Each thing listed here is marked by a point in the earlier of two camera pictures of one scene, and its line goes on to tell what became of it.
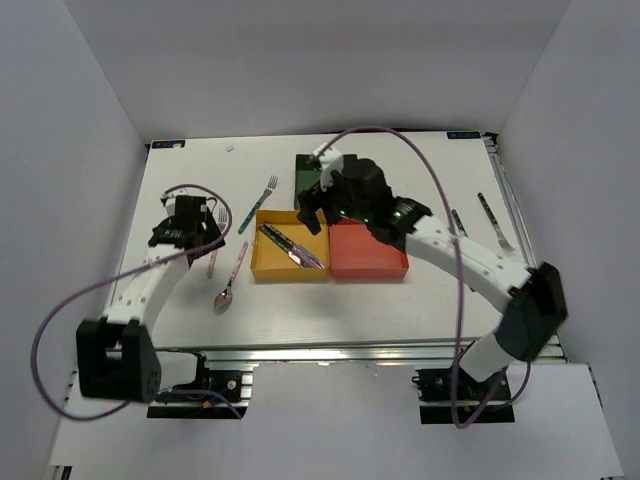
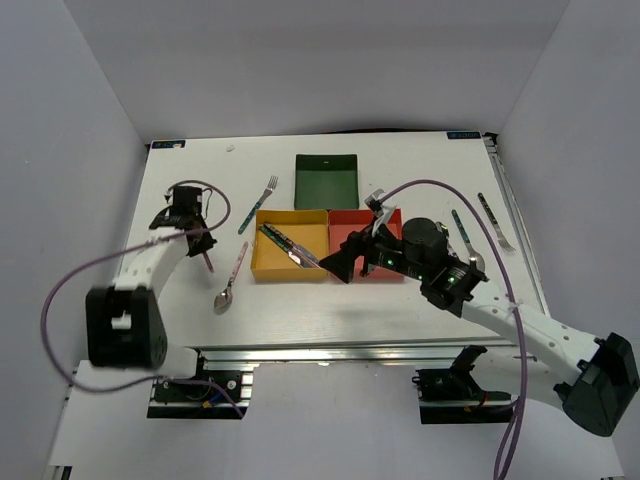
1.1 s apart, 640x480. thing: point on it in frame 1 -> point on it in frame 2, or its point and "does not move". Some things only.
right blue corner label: [464, 135] does not move
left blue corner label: [167, 144] does not move
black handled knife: [297, 247] does not move
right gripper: [321, 200] -> [341, 263]
